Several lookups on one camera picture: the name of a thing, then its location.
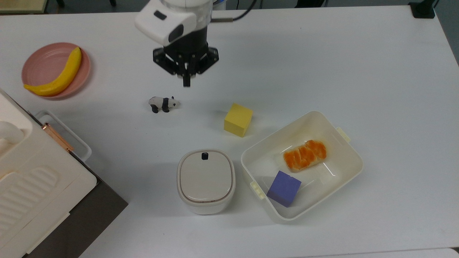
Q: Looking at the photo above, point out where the panda toy figure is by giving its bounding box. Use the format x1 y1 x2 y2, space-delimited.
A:
148 96 181 114

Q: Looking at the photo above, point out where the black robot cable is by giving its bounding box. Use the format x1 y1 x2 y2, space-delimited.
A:
211 0 257 23

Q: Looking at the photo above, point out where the yellow toy banana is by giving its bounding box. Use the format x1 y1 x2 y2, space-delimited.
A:
23 47 82 97

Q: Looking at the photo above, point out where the blue foam cube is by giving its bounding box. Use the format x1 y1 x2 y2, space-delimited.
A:
266 170 302 208

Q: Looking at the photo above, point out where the orange strip door handle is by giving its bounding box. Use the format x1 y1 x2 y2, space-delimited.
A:
41 123 75 153

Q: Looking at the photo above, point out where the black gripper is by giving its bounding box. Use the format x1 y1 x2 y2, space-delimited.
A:
153 24 219 87

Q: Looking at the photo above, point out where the orange toy bread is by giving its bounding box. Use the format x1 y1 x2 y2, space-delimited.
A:
283 139 328 173

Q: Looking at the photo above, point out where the white drawer handle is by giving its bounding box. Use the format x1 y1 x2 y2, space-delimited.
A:
34 110 92 162

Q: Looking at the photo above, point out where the white trash can with lid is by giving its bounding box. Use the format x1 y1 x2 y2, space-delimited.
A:
176 149 237 216

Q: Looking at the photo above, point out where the white plastic bin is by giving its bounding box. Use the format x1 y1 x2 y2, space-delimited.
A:
240 110 364 224

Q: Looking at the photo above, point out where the pink plate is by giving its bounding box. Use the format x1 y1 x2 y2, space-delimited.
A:
21 42 92 100

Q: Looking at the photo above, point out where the yellow foam cube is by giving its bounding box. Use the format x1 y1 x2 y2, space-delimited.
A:
223 103 254 138

